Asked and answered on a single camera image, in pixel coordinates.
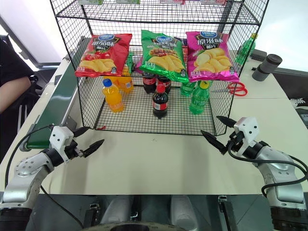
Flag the red handled scissors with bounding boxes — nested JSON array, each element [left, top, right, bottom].
[[211, 81, 248, 97]]

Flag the black wire mesh rack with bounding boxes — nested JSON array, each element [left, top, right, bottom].
[[49, 0, 270, 137]]

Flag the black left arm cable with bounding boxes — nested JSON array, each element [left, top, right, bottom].
[[4, 123, 85, 229]]

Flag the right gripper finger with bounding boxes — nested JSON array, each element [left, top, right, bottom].
[[200, 130, 228, 155], [216, 116, 236, 128]]

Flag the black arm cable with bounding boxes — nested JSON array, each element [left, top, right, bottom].
[[4, 123, 85, 229], [227, 141, 308, 197]]

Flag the black office chair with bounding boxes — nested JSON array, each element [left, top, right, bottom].
[[27, 74, 45, 97]]

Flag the magenta potato chips bag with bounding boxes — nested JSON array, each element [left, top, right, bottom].
[[185, 30, 240, 83]]

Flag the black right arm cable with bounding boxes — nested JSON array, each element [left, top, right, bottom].
[[227, 141, 308, 197]]

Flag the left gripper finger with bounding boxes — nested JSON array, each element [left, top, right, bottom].
[[73, 127, 90, 139], [80, 139, 105, 158]]

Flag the person in dark clothes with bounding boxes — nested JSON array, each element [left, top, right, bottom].
[[0, 35, 40, 160]]

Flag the green conveyor belt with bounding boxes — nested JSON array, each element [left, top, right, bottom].
[[19, 36, 93, 152]]

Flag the red potato chips bag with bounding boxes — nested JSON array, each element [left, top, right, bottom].
[[75, 33, 133, 78]]

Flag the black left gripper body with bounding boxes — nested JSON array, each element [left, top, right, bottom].
[[64, 141, 84, 160]]

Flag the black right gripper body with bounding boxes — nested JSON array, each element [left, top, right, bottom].
[[226, 131, 244, 151]]

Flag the grey cylindrical container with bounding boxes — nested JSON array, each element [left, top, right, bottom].
[[252, 53, 282, 82]]

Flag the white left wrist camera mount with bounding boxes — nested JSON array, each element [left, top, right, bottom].
[[49, 125, 75, 165]]

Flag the green potato chips bag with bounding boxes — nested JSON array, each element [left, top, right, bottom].
[[139, 29, 189, 84]]

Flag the grey box device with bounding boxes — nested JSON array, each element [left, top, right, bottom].
[[250, 49, 269, 61]]

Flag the black printed mat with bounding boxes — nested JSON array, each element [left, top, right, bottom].
[[290, 97, 308, 126]]

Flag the grey rounded robot leg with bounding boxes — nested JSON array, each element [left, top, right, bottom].
[[170, 195, 201, 230], [100, 195, 132, 227]]

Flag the green soda bottle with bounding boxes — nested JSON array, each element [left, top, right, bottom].
[[234, 33, 258, 65], [180, 81, 197, 98], [189, 80, 213, 115], [127, 52, 135, 72]]

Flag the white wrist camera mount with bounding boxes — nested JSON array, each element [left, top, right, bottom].
[[49, 125, 75, 165], [232, 116, 259, 155]]

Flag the orange soda bottle blue cap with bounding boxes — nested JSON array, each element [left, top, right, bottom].
[[101, 78, 125, 114]]

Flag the purple snack packet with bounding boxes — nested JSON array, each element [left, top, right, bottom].
[[173, 37, 189, 49]]

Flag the cola bottle red cap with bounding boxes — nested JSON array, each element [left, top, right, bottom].
[[152, 84, 169, 119]]

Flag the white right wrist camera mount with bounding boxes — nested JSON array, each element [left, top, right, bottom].
[[232, 116, 259, 155]]

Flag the black table clamp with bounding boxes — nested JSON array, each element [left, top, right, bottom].
[[217, 195, 238, 231], [84, 203, 100, 231]]

